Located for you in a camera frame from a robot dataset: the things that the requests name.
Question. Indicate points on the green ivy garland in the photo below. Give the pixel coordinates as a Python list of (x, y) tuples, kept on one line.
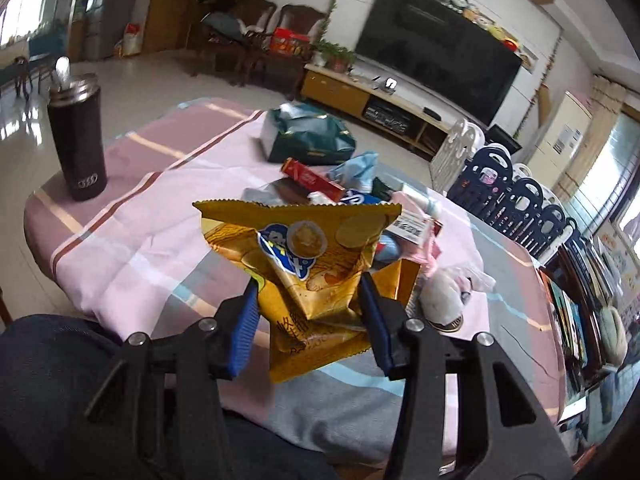
[(542, 85), (336, 0)]

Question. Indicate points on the blue white baby playpen fence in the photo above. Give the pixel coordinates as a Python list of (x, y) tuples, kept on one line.
[(505, 190)]

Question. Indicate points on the beige curtain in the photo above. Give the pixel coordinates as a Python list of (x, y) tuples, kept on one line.
[(595, 135)]

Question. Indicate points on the pile of children's books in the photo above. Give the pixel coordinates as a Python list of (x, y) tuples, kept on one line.
[(575, 310)]

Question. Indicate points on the yellow snack bag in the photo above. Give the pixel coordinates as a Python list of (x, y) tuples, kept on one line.
[(310, 260)]

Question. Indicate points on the blue white snack packet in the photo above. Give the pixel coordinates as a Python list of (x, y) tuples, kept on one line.
[(360, 198)]

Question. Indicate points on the black stereo receiver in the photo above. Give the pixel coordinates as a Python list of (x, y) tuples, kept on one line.
[(387, 117)]

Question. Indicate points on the green tissue box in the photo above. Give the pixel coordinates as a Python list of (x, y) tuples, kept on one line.
[(310, 135)]

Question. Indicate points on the grey green round cushion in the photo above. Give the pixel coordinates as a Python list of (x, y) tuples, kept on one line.
[(614, 335)]

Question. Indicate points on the large black television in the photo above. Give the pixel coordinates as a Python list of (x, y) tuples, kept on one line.
[(435, 45)]

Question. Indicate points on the white red shopping bag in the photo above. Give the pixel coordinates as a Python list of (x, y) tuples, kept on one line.
[(131, 40)]

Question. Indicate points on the small silver photo frame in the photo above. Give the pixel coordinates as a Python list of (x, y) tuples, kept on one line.
[(390, 84)]

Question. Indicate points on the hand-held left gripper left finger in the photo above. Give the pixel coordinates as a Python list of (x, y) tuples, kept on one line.
[(245, 335)]

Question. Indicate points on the black tumbler with straw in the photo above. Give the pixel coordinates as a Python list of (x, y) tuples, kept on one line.
[(80, 145)]

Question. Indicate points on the red gift box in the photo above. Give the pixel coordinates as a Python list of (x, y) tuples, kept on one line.
[(290, 42)]

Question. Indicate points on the dark bag on armchair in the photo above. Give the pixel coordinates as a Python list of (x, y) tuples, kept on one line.
[(222, 27)]

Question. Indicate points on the yellow wooden television cabinet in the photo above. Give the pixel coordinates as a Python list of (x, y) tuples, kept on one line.
[(335, 90)]

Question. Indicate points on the blue crumpled wrapper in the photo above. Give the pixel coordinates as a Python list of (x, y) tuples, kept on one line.
[(357, 170)]

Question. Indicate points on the red cigarette carton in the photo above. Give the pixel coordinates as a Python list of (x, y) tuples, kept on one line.
[(310, 177)]

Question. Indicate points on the pink plastic bag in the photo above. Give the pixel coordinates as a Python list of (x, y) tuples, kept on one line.
[(425, 255)]

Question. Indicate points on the white standing air conditioner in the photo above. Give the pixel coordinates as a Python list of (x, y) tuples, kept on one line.
[(560, 135)]

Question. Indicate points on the green potted plant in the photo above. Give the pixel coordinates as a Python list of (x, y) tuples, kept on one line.
[(336, 55)]

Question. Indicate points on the black monitor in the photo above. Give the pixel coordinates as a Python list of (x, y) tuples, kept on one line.
[(502, 140)]

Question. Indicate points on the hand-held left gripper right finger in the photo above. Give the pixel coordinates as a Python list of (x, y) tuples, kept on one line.
[(376, 330)]

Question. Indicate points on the wall shelf with plush toys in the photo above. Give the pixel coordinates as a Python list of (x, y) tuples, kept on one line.
[(470, 10)]

